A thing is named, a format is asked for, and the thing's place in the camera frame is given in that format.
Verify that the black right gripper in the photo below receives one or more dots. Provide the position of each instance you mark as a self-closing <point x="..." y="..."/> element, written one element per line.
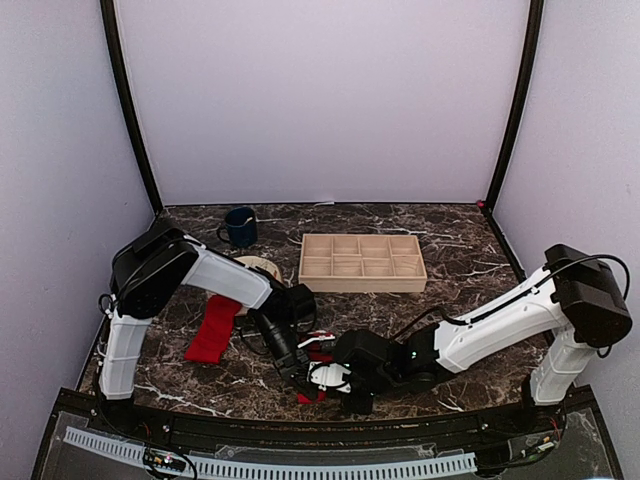
<point x="362" y="406"/>

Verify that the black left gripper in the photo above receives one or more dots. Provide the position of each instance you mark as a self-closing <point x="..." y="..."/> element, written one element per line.
<point x="288" y="372"/>

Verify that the red sock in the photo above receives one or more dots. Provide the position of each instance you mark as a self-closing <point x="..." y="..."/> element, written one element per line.
<point x="213" y="336"/>
<point x="319" y="346"/>

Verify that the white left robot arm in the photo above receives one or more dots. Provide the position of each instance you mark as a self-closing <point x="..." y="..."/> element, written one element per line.
<point x="147" y="272"/>

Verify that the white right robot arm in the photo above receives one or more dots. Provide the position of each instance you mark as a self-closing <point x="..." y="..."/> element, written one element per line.
<point x="574" y="295"/>

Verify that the red sock on plate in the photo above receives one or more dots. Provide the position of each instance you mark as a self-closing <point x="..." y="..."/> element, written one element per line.
<point x="213" y="336"/>

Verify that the wooden compartment tray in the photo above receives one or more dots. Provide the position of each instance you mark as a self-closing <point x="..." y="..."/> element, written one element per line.
<point x="351" y="263"/>

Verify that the cream plate with bird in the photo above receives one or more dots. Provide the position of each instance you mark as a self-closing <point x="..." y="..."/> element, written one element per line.
<point x="264" y="265"/>

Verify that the dark blue mug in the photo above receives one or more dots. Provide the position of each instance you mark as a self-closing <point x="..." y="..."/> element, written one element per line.
<point x="239" y="228"/>

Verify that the small circuit board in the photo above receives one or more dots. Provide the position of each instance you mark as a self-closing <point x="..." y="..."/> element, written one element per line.
<point x="163" y="461"/>

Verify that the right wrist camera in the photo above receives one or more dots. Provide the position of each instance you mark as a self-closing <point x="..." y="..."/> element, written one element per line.
<point x="329" y="375"/>

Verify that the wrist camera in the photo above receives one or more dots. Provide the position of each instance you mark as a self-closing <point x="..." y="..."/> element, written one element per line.
<point x="302" y="307"/>
<point x="329" y="375"/>

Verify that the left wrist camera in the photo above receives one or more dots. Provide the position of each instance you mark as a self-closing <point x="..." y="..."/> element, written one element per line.
<point x="302" y="307"/>

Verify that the white slotted cable duct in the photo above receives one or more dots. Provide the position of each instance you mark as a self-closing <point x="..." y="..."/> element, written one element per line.
<point x="254" y="463"/>

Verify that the black front table rail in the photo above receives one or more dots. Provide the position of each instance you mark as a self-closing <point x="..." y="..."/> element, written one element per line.
<point x="480" y="428"/>

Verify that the left black frame post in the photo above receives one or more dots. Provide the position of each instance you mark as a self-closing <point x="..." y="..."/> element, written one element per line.
<point x="128" y="109"/>

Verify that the black frame post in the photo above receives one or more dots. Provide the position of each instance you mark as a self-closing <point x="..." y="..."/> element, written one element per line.
<point x="518" y="103"/>
<point x="128" y="109"/>

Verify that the right black frame post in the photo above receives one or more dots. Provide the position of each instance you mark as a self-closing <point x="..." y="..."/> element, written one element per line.
<point x="518" y="103"/>

